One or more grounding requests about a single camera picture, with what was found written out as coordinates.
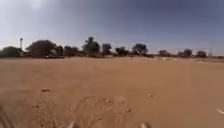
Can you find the sandy brown dirt ground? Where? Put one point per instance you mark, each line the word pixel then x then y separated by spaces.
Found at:
pixel 113 80

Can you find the row of trees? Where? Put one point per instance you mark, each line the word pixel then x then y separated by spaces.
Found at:
pixel 90 48

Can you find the robot's own part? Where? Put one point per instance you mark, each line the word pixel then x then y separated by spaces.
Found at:
pixel 72 125
pixel 145 125

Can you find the pale tower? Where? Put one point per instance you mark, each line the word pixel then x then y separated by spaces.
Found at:
pixel 21 42

